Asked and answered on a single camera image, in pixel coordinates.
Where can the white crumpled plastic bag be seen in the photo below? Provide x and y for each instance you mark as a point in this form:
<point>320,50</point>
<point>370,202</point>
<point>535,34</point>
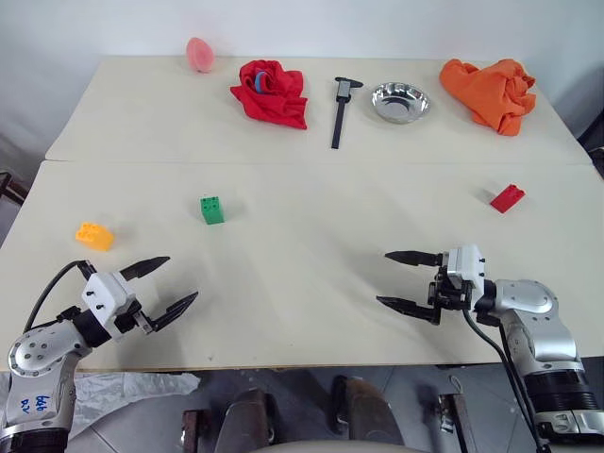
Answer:
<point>122,389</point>

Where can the crumpled red cloth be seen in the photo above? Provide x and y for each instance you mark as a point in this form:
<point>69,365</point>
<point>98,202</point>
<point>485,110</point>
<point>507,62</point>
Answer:
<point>271,96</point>

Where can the pink egg-shaped object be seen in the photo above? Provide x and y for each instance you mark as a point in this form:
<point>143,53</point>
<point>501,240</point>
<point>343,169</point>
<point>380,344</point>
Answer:
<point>199,55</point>

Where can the yellow toy brick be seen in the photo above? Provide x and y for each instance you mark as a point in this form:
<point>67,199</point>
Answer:
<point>95,235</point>

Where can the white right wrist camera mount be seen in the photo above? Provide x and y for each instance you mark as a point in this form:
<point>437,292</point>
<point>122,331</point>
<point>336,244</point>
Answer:
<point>466,265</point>

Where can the red toy brick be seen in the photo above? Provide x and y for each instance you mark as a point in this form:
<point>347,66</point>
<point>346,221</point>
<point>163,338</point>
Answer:
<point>507,198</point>

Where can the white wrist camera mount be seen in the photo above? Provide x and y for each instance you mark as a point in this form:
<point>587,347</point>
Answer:
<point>466,265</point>
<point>106,295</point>

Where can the black digital caliper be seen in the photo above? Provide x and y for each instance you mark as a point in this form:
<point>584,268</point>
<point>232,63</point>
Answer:
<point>340,111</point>

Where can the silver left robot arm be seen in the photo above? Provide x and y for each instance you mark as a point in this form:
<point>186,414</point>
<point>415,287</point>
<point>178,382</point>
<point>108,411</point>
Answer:
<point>40,373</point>

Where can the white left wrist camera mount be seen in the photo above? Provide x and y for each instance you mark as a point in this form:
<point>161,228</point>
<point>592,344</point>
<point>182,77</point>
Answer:
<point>106,295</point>

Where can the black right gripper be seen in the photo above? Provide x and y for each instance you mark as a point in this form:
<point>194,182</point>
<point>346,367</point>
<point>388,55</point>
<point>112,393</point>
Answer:
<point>448,297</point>

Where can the rusty brown metal bar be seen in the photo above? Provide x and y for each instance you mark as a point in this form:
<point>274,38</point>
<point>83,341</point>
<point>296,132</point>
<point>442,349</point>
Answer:
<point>196,431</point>
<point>455,422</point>

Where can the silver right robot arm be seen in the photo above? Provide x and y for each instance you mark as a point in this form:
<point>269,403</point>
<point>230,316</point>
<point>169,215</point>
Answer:
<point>542,330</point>

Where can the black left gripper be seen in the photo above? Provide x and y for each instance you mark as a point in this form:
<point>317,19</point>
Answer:
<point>133,320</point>

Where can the green toy brick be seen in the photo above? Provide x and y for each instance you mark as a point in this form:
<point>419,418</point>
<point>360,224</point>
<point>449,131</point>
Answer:
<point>212,210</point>

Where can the dark rounded shape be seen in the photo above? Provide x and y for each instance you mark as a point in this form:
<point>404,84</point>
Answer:
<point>247,417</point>
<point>363,410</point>

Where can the dark furniture piece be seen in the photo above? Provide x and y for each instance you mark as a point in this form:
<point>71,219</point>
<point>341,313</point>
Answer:
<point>595,141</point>

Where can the dark wooden chair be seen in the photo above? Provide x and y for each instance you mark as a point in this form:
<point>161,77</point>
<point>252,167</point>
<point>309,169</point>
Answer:
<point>11,185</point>

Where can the round stainless steel bowl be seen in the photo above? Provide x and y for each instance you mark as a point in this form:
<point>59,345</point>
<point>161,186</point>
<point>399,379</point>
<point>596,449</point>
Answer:
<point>400,100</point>

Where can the crumpled orange cloth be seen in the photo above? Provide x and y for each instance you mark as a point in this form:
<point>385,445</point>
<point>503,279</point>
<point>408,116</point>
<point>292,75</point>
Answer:
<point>493,94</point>

